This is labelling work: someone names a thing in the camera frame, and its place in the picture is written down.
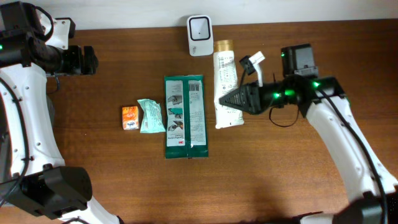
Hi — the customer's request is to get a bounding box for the white tube with gold cap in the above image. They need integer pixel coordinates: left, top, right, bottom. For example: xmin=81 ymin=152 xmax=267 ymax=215
xmin=213 ymin=40 xmax=244 ymax=129

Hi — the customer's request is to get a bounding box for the green 3M package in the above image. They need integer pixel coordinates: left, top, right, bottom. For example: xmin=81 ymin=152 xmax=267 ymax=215
xmin=164 ymin=75 xmax=208 ymax=159

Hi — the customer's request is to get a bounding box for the small orange box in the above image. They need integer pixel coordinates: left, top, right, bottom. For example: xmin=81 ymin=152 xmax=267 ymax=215
xmin=122 ymin=106 xmax=139 ymax=131

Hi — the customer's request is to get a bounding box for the mint green packet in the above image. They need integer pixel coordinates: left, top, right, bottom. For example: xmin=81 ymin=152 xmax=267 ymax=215
xmin=137 ymin=99 xmax=165 ymax=134

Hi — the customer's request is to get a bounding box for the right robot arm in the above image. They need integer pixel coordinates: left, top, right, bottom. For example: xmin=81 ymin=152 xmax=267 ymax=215
xmin=219 ymin=44 xmax=397 ymax=224

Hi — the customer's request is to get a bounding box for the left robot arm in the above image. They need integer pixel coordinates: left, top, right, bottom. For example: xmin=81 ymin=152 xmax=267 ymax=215
xmin=1 ymin=1 xmax=121 ymax=223

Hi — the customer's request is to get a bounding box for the grey plastic mesh basket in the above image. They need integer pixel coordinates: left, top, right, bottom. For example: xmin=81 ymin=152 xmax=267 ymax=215
xmin=46 ymin=95 xmax=55 ymax=127

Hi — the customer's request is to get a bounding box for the right black camera cable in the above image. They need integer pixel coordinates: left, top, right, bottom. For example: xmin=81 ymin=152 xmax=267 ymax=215
xmin=238 ymin=70 xmax=388 ymax=224

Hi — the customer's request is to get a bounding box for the black camera cable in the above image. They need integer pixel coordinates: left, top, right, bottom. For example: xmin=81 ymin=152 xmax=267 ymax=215
xmin=0 ymin=6 xmax=62 ymax=206
xmin=238 ymin=70 xmax=388 ymax=224

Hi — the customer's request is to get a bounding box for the left black camera cable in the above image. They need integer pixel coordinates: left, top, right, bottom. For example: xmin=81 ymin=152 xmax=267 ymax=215
xmin=0 ymin=6 xmax=62 ymax=206

